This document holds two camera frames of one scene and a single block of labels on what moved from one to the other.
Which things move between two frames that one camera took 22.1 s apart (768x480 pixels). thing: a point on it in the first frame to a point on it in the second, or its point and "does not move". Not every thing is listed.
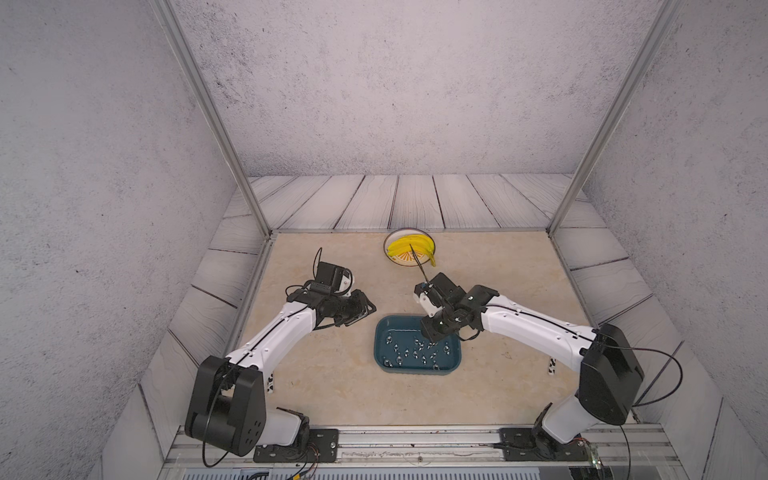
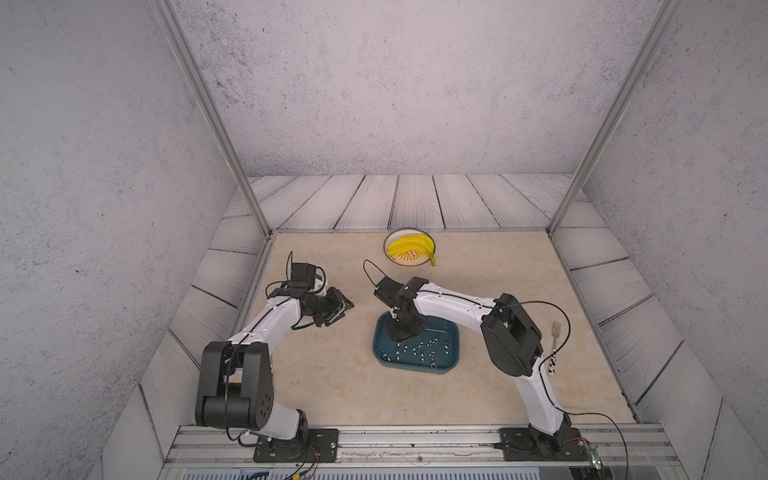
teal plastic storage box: [401, 347] does not move
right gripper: [429, 333] to [398, 336]
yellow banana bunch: [419, 243] does not move
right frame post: [668, 11] does not move
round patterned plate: [410, 258] does not move
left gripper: [360, 307] to [337, 305]
